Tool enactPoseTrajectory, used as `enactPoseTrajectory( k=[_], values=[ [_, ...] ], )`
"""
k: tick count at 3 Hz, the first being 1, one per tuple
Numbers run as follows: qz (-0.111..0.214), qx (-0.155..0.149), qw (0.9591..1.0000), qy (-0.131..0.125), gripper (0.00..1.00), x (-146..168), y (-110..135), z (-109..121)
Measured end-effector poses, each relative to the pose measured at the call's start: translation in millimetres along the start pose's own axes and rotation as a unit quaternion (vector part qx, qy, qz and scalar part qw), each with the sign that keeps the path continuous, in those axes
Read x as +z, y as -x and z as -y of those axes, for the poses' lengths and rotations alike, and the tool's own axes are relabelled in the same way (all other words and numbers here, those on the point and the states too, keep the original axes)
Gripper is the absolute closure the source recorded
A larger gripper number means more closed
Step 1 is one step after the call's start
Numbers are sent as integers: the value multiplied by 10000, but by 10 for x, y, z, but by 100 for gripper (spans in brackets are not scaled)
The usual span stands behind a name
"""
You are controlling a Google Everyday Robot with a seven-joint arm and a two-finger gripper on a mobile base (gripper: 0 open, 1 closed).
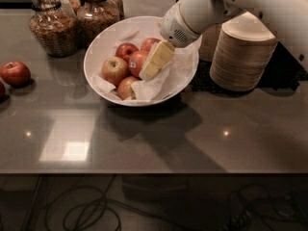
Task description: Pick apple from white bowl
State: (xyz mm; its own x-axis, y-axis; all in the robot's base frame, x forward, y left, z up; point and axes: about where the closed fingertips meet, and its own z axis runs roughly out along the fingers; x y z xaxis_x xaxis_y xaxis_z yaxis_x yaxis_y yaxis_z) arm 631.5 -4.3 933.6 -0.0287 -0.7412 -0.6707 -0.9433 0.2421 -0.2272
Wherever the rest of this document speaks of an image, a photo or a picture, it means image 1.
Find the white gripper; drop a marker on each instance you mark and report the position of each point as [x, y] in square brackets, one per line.
[174, 27]

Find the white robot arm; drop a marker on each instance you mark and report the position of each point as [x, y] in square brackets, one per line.
[286, 19]

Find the red apple back right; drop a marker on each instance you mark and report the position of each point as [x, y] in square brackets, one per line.
[148, 43]

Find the red apple with sticker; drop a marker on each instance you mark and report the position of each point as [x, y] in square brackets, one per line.
[136, 62]

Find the white bowl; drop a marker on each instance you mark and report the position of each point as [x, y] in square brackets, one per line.
[102, 52]

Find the dark red apple back left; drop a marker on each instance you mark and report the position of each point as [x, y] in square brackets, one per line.
[125, 50]

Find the yellow-red apple left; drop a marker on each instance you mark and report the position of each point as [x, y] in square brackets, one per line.
[114, 70]

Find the yellow-red apple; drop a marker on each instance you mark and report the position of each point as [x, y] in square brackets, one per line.
[124, 89]
[114, 70]

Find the yellow-red apple front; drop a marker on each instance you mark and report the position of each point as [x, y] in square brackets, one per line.
[124, 89]

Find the red apple on table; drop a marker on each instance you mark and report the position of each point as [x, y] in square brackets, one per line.
[15, 74]

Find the white paper liner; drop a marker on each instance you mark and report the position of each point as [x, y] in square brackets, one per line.
[179, 71]

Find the rear stack of paper bowls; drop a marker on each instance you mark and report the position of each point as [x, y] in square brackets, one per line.
[209, 43]

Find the stack of paper bowls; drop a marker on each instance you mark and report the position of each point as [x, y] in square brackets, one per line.
[245, 47]
[209, 43]

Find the glass granola jar middle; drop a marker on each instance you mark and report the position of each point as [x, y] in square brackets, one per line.
[95, 16]

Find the glass granola jar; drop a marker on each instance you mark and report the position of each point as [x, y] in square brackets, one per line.
[95, 16]
[56, 31]

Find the front stack of paper bowls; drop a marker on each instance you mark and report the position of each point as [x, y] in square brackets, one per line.
[245, 47]

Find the glass jar back left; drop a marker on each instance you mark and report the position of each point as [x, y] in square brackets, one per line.
[70, 6]

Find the glass granola jar left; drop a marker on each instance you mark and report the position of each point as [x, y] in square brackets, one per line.
[56, 31]

